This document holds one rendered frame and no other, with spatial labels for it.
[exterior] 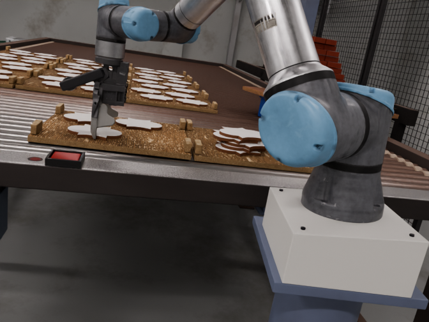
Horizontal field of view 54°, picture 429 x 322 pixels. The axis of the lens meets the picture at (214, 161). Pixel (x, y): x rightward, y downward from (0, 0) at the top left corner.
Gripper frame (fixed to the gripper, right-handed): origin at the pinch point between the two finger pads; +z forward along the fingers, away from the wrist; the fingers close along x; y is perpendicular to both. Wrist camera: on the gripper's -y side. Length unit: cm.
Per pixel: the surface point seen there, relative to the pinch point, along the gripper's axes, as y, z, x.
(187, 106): 30, 0, 65
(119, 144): 7.2, 0.6, -7.6
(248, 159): 41.9, 0.4, -8.0
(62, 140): -6.5, 0.8, -9.5
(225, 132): 35.7, -4.4, 0.1
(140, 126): 11.8, -0.5, 11.0
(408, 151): 110, -1, 25
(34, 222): -47, 94, 131
